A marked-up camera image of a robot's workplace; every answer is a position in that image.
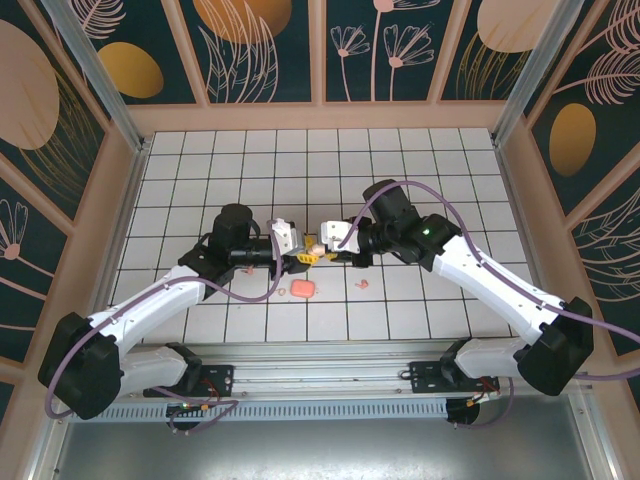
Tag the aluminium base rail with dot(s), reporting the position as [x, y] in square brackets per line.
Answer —
[320, 372]

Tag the pink earbud charging case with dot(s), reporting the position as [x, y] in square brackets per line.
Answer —
[303, 289]

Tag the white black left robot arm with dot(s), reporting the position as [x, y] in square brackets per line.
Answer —
[150, 300]

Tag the aluminium frame post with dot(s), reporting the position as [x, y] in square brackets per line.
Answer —
[535, 65]
[95, 65]

